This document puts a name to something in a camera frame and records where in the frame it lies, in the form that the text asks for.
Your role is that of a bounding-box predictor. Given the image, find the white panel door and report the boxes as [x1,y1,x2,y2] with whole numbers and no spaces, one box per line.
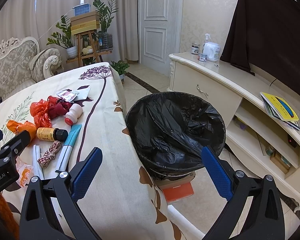
[138,0,183,76]

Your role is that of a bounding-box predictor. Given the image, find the orange plastic bag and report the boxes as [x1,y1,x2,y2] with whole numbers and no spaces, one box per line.
[30,99,52,128]

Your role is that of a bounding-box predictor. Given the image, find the orange printed wrapper bag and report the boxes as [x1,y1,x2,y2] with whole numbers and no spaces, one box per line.
[6,120,37,140]

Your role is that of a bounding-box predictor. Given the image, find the potted plant white pot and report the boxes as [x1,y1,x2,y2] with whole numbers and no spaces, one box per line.
[46,15,78,59]

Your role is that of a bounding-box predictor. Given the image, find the floral cream tablecloth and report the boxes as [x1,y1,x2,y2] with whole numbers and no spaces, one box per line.
[0,63,185,239]

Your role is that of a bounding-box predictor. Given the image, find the dark red satin cloth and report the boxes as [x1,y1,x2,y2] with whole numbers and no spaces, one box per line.
[47,96,72,120]

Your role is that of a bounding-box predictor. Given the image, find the cream tv cabinet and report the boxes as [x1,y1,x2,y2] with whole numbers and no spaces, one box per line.
[169,53,300,211]

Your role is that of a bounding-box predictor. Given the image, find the small floor plant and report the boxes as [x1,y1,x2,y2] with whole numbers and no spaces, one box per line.
[110,60,129,83]

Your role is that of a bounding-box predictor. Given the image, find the white paper envelope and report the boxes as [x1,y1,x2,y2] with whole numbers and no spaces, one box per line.
[72,85,91,101]

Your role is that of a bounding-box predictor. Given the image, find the red white snack packet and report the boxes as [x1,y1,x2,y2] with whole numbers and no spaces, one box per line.
[56,90,79,102]

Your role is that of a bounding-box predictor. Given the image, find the black lined trash bin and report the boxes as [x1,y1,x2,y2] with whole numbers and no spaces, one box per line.
[125,92,226,180]

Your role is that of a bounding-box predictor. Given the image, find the yellow bottle black cap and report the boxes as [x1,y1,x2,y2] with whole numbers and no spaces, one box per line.
[36,127,68,142]

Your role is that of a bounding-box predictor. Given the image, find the white detergent bottle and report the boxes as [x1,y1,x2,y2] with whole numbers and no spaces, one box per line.
[203,42,221,62]

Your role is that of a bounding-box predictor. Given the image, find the wooden plant stand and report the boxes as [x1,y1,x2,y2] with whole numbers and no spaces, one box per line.
[66,30,113,67]

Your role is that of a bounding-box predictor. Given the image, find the cream ornate sofa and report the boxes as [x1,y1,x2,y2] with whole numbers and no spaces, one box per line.
[0,36,64,100]

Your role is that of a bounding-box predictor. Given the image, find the tall plant glass vase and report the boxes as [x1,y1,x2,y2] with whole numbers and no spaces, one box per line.
[93,0,118,50]

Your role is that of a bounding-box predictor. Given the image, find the small dark jar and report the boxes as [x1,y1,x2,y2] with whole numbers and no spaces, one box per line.
[191,43,200,55]

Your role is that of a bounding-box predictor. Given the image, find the orange cardboard box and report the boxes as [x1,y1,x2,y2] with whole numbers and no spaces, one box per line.
[154,172,196,204]

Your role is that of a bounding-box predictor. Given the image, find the blue white box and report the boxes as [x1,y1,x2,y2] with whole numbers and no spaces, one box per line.
[73,3,90,16]

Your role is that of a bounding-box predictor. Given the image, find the yellow blue book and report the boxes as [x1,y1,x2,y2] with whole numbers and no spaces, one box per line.
[260,92,300,131]

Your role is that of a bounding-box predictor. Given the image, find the stacked yellow cardboard boxes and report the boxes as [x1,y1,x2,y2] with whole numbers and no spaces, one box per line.
[70,11,100,35]

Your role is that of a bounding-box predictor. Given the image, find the white bottle red cap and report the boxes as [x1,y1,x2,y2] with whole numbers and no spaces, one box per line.
[64,103,83,126]

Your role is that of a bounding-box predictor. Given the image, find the dark television cover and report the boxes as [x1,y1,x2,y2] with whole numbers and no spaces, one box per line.
[221,0,300,96]

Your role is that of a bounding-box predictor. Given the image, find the teal white tube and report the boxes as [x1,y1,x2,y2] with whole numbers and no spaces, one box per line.
[55,125,82,173]

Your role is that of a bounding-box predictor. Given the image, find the small white tin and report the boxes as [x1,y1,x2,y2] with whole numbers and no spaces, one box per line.
[198,53,207,62]

